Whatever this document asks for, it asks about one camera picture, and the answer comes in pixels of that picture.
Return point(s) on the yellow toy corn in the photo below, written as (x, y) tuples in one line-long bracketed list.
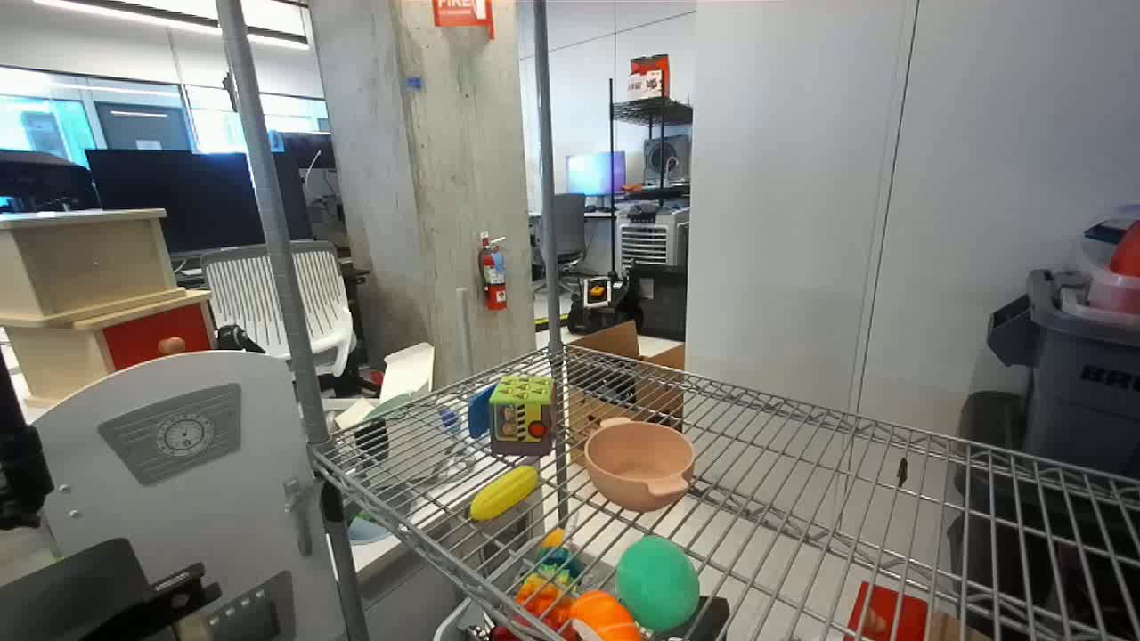
[(502, 493)]

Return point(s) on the brown cardboard box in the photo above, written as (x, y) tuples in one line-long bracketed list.
[(617, 341)]

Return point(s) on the red fire extinguisher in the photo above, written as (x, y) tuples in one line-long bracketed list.
[(493, 275)]

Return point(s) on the colourful soft toy cube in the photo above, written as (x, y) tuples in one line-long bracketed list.
[(522, 411)]

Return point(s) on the white ventilated crate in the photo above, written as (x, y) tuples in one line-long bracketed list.
[(649, 236)]

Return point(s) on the white paper box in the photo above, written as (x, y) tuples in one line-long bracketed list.
[(408, 371)]

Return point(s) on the black shelving unit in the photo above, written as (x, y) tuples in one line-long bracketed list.
[(649, 112)]

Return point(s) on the red and white box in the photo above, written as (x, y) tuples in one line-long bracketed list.
[(649, 77)]

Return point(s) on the multicolour stacking toy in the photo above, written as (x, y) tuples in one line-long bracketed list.
[(547, 591)]

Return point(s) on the green ball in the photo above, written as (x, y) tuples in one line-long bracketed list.
[(656, 582)]

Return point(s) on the orange ball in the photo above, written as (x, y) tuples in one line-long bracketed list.
[(599, 617)]

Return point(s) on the white slatted rack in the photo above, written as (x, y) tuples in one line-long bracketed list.
[(254, 308)]

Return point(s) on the large black monitor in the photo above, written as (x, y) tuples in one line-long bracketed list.
[(180, 199)]

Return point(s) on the red packet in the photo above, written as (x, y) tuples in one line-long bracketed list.
[(884, 614)]

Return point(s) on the wooden toy kitchen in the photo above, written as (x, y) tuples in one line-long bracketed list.
[(84, 270)]

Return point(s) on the grey plastic storage bin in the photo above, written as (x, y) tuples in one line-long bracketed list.
[(1082, 395)]

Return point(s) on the small black monitor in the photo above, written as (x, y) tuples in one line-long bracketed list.
[(41, 183)]

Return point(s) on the clear container with red contents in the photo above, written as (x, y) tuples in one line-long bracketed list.
[(1122, 278)]

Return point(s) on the red wall sign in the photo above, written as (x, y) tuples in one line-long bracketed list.
[(463, 15)]

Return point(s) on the black clamp bracket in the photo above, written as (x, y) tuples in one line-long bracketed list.
[(84, 601)]

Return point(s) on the black mount block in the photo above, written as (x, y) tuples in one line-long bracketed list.
[(18, 456)]

